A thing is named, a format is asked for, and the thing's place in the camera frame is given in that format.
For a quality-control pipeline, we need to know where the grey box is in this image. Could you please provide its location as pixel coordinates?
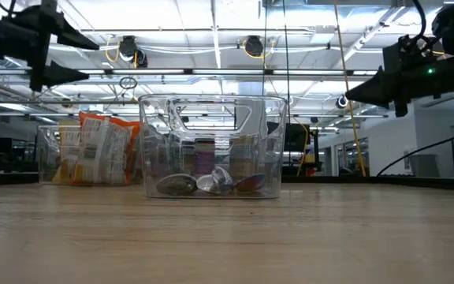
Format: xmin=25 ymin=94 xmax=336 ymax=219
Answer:
xmin=407 ymin=153 xmax=441 ymax=178

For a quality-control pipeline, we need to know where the orange chicken ramen packet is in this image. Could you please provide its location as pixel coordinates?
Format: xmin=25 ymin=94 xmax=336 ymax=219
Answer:
xmin=73 ymin=111 xmax=142 ymax=185

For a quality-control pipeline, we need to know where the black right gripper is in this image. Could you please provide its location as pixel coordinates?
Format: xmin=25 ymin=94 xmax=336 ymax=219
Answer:
xmin=344 ymin=35 xmax=454 ymax=118

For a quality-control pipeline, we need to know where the tan round container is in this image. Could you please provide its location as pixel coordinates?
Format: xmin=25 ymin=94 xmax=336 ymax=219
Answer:
xmin=229 ymin=136 xmax=258 ymax=181

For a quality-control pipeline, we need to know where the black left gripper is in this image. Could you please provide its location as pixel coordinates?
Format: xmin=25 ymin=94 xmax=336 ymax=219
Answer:
xmin=9 ymin=0 xmax=101 ymax=92

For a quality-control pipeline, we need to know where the clear plastic storage bin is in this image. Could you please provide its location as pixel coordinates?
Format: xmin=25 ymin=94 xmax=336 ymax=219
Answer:
xmin=138 ymin=93 xmax=289 ymax=200
xmin=37 ymin=124 xmax=146 ymax=186

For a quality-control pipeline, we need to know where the yellow ramen packet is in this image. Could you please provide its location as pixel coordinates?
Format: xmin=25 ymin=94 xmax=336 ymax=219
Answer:
xmin=51 ymin=120 xmax=83 ymax=185

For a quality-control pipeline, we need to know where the iridescent metal spoon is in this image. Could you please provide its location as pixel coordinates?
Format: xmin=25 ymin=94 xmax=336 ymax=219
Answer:
xmin=233 ymin=173 xmax=267 ymax=194

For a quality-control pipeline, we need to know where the black hanging cable loop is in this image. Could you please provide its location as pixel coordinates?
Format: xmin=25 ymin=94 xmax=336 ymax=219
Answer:
xmin=118 ymin=76 xmax=138 ymax=90

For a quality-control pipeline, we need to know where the yellow cable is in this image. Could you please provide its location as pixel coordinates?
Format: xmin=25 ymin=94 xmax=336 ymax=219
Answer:
xmin=333 ymin=0 xmax=368 ymax=178
xmin=294 ymin=117 xmax=310 ymax=177

